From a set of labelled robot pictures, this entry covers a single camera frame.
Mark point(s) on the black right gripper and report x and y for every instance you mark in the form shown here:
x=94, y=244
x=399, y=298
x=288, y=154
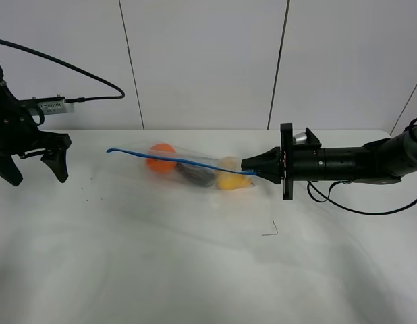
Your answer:
x=298, y=164

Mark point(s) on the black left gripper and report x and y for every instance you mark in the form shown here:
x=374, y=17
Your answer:
x=19, y=122

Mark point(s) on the clear zip bag blue zipper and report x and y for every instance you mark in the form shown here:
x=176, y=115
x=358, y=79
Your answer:
x=167, y=166

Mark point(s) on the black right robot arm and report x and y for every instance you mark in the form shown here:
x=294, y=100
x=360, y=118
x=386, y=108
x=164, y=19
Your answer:
x=384, y=161

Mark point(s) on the yellow toy pear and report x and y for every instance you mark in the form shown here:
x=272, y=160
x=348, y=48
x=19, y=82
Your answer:
x=230, y=180

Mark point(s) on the dark purple toy eggplant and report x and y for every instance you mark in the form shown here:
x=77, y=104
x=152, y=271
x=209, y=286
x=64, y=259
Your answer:
x=196, y=175

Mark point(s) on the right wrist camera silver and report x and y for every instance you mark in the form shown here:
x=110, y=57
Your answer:
x=306, y=140

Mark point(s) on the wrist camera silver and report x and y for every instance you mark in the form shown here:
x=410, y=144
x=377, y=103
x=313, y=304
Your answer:
x=306, y=140
x=48, y=106

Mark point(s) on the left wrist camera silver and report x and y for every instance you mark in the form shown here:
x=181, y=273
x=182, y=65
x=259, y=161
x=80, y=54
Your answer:
x=48, y=106

